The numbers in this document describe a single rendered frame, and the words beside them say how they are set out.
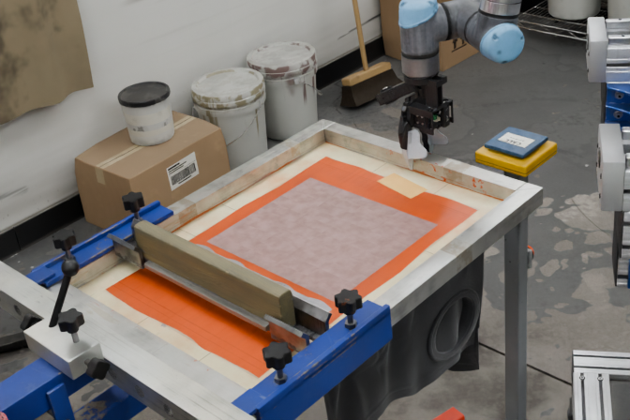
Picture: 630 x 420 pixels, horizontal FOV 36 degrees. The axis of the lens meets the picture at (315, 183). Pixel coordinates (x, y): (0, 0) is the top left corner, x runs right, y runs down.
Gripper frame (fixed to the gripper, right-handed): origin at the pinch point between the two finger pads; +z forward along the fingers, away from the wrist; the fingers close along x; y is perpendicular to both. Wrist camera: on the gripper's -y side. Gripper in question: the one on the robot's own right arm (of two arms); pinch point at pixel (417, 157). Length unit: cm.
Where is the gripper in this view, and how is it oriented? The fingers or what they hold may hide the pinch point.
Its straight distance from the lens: 205.4
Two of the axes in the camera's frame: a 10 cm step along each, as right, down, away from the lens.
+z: 1.0, 8.7, 4.9
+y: 7.3, 2.7, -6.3
